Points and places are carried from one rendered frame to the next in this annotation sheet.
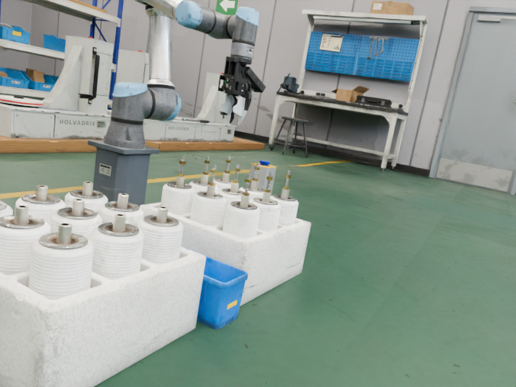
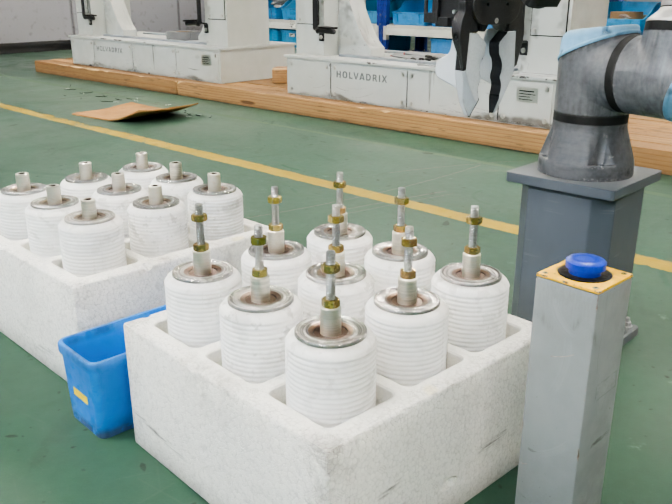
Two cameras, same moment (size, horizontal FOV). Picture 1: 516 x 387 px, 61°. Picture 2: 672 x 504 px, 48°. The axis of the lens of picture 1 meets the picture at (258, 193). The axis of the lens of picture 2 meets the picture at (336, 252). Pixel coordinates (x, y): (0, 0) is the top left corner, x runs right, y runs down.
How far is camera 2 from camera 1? 175 cm
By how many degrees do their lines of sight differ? 102
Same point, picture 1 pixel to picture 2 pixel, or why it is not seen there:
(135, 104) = (565, 76)
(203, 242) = not seen: hidden behind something
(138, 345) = (29, 336)
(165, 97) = (648, 54)
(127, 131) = (552, 137)
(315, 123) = not seen: outside the picture
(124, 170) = (523, 218)
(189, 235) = not seen: hidden behind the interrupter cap
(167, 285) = (37, 286)
